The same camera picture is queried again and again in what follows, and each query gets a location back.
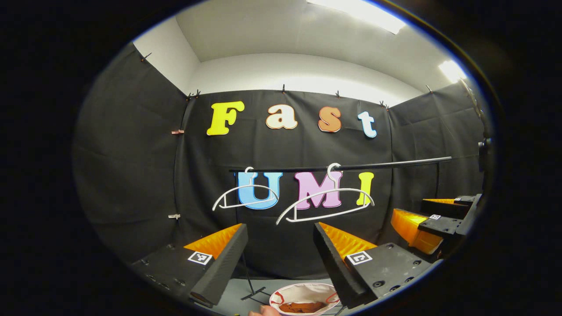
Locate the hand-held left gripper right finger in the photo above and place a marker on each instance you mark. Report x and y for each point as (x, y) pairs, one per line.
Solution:
(333, 267)

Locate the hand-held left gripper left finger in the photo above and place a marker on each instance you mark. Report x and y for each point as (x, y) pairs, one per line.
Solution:
(226, 267)

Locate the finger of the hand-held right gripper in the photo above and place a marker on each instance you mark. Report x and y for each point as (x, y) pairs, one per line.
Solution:
(443, 208)
(412, 230)

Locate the white plastic hanger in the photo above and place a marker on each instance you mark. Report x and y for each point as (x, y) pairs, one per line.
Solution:
(252, 185)
(325, 214)

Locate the black clothes rack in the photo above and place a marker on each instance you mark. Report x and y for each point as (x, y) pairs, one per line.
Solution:
(395, 163)

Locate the black stand pole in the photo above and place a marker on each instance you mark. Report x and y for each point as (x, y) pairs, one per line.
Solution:
(485, 153)

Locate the black backdrop cloth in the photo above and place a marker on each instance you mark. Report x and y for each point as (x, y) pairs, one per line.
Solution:
(131, 175)

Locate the small ceiling light panel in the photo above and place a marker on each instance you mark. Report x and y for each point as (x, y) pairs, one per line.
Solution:
(452, 71)

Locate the row of small black clips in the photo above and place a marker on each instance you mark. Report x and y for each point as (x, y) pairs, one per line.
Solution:
(283, 89)

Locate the long ceiling light panel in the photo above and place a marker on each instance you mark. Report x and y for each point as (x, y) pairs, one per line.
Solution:
(360, 11)

